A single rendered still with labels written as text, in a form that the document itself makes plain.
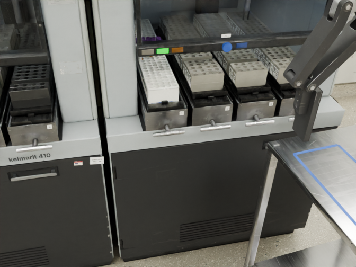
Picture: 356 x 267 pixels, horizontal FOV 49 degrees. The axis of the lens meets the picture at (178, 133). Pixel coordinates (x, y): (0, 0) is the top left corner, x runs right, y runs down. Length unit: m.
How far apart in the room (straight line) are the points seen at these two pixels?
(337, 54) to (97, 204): 1.13
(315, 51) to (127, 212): 1.16
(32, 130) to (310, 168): 0.79
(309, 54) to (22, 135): 0.96
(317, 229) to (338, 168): 1.00
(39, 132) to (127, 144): 0.27
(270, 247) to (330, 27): 1.56
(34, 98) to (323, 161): 0.85
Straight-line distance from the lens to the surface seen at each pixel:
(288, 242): 1.95
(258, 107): 1.31
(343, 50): 0.44
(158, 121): 1.23
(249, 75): 1.33
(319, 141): 1.15
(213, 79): 1.29
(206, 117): 1.27
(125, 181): 1.37
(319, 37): 0.43
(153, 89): 1.21
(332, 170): 1.06
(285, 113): 1.38
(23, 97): 1.25
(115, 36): 1.18
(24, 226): 1.50
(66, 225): 1.50
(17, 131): 1.23
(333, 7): 0.43
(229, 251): 1.86
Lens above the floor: 1.47
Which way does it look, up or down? 36 degrees down
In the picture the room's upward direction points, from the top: 2 degrees clockwise
